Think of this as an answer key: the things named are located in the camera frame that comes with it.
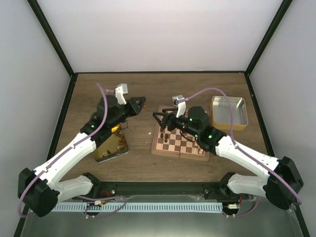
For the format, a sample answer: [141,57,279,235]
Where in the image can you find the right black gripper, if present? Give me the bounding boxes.
[153,108,200,138]

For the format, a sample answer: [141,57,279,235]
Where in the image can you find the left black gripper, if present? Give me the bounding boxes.
[110,97,146,128]

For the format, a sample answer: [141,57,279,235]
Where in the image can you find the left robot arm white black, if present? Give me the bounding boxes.
[18,95,146,217]

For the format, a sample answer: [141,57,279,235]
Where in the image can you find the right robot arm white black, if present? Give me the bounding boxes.
[153,106,304,210]

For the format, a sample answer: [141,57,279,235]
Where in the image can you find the wooden chess board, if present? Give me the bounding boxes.
[151,123,210,161]

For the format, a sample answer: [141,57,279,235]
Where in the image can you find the gold tin with dark pieces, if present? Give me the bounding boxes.
[93,126,129,163]

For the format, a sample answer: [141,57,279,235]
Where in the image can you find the row of white chess pieces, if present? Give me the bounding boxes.
[192,142,204,156]

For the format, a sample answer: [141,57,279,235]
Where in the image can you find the silver tin yellow rim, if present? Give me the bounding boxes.
[210,96,248,131]

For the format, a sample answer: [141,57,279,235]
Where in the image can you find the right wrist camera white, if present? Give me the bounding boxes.
[172,95,186,118]

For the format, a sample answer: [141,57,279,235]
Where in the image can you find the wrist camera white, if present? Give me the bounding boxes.
[172,95,186,118]
[115,83,128,105]

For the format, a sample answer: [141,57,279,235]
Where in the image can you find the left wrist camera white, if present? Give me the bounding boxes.
[115,83,128,105]

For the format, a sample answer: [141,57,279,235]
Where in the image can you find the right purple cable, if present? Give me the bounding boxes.
[184,87,303,218]

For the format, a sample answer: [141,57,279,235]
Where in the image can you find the purple cable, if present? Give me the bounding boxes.
[184,87,303,218]
[17,82,128,219]

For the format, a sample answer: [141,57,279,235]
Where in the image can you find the black aluminium frame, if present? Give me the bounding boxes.
[13,0,311,237]

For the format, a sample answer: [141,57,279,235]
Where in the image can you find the light blue cable duct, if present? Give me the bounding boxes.
[52,202,223,214]

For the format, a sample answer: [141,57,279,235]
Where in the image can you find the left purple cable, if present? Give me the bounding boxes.
[17,82,128,219]

